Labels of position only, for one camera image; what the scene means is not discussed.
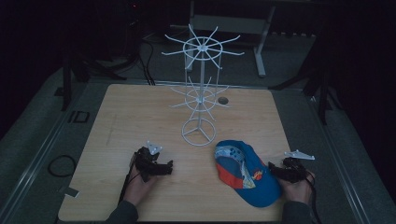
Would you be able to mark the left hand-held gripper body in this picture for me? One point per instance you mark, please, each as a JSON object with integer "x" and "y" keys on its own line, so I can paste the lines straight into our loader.
{"x": 145, "y": 161}

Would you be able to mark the blue and orange cap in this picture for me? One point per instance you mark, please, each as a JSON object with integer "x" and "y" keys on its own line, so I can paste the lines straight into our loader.
{"x": 246, "y": 174}

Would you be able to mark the grey metal desk frame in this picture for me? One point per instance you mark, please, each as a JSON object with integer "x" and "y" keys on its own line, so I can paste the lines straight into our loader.
{"x": 232, "y": 25}

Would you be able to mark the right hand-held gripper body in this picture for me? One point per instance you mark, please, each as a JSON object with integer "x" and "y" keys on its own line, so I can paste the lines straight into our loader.
{"x": 294, "y": 169}

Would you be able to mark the small grey tag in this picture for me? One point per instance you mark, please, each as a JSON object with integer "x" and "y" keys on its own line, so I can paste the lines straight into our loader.
{"x": 71, "y": 192}

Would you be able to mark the metal floor rail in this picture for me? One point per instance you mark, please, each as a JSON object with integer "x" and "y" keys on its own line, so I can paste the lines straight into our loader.
{"x": 40, "y": 149}
{"x": 337, "y": 161}

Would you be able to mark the person's right hand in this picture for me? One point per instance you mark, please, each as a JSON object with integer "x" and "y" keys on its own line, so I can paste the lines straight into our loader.
{"x": 295, "y": 191}

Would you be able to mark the person's left hand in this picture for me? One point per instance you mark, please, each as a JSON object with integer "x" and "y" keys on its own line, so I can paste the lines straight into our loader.
{"x": 137, "y": 188}

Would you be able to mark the grey table grommet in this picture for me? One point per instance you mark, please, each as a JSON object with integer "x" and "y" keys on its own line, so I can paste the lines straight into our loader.
{"x": 223, "y": 100}

